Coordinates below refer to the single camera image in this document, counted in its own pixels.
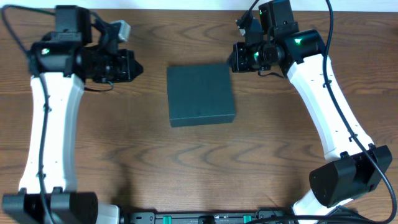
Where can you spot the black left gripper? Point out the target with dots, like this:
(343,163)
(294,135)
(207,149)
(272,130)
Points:
(125,66)

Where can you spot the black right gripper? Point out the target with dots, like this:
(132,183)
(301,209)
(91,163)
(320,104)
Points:
(241,64)

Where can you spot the dark green box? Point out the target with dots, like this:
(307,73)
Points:
(200,95)

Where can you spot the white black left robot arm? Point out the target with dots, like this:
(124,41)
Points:
(48,187)

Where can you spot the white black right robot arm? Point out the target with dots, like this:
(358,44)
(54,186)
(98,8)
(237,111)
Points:
(355,166)

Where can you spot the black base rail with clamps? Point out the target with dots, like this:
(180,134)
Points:
(215,217)

